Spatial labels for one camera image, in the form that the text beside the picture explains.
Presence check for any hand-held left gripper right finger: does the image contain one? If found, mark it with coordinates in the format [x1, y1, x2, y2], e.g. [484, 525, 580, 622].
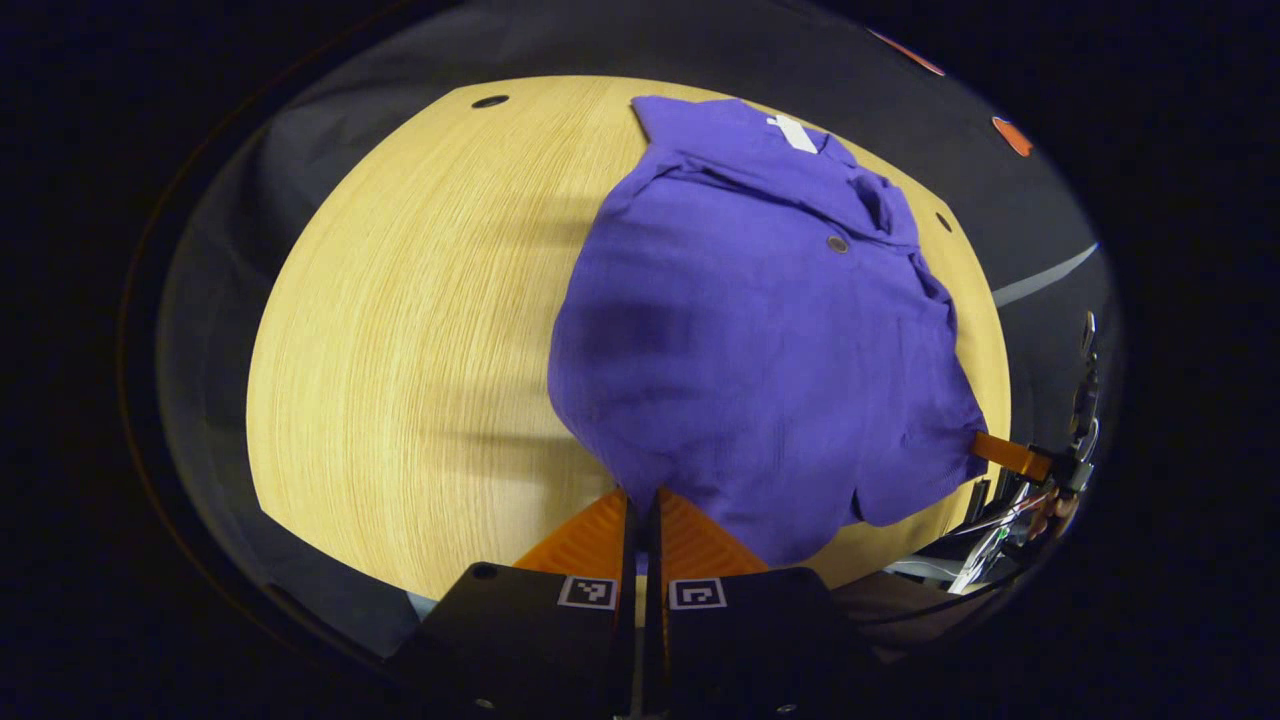
[645, 487, 881, 720]

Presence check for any white cable bundle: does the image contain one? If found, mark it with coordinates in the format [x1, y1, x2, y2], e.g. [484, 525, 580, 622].
[940, 480, 1051, 596]

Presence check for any purple shirt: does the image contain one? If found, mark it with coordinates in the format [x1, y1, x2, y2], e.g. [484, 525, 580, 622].
[547, 95, 991, 569]

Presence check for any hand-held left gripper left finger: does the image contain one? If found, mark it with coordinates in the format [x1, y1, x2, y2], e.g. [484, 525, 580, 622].
[385, 487, 641, 720]

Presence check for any grey metal pole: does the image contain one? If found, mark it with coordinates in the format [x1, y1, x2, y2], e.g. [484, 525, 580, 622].
[992, 243, 1099, 308]

